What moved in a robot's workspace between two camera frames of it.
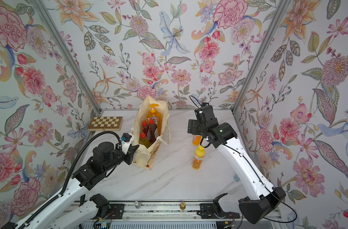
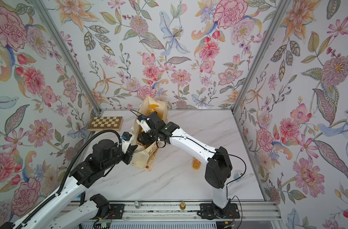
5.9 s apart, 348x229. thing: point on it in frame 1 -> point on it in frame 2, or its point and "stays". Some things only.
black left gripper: x=130 y=154 stays
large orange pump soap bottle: x=153 y=114 stays
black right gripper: x=194 y=127 -> x=145 y=140
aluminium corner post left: x=67 y=55 stays
